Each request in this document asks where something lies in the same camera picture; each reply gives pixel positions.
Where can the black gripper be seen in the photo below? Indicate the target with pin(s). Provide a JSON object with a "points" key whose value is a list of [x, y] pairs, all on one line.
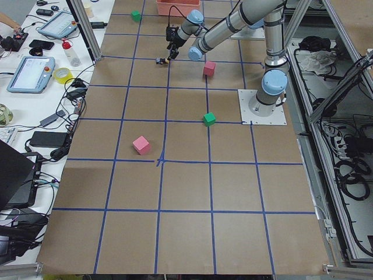
{"points": [[175, 43]]}

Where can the green cube near bin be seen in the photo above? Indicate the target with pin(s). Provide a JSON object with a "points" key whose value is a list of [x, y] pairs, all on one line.
{"points": [[136, 15]]}

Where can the teach pendant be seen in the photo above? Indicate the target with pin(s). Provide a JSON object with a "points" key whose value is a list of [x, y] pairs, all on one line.
{"points": [[59, 26], [32, 75]]}

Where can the aluminium frame post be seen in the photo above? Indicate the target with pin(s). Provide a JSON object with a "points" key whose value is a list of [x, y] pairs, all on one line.
{"points": [[77, 10]]}

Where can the yellow tape roll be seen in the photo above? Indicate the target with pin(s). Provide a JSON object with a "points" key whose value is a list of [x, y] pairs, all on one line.
{"points": [[63, 75]]}

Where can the pink cube far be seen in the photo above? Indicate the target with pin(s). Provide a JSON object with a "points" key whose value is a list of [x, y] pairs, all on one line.
{"points": [[141, 145]]}

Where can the black smartphone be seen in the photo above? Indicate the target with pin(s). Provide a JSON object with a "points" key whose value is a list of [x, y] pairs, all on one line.
{"points": [[44, 45]]}

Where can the pink cube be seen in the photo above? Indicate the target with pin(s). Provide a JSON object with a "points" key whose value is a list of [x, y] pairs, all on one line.
{"points": [[209, 68], [141, 145]]}

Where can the pink plastic bin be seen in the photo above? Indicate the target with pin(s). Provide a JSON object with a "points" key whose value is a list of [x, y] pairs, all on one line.
{"points": [[185, 6]]}

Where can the red cap squeeze bottle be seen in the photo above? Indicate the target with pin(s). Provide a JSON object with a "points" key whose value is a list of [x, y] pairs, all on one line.
{"points": [[70, 53]]}

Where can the crumpled white cloth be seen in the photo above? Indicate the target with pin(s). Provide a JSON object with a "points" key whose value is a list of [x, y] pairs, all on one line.
{"points": [[319, 62]]}

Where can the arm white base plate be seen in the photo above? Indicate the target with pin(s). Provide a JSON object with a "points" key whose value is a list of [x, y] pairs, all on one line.
{"points": [[249, 34], [255, 113]]}

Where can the pink cube centre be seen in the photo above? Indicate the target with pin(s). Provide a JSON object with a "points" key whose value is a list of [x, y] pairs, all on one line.
{"points": [[209, 68]]}

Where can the black laptop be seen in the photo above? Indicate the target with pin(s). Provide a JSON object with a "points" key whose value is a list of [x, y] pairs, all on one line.
{"points": [[19, 175]]}

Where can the green cube near arm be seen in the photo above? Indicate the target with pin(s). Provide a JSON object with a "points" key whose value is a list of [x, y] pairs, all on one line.
{"points": [[209, 119]]}

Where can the upper teach pendant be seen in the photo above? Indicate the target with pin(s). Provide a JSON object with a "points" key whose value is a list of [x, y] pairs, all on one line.
{"points": [[59, 26]]}

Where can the black power adapter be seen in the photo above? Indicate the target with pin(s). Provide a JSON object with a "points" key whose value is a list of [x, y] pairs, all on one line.
{"points": [[44, 139]]}

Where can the lower teach pendant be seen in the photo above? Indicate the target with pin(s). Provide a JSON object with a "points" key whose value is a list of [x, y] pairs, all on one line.
{"points": [[32, 75]]}

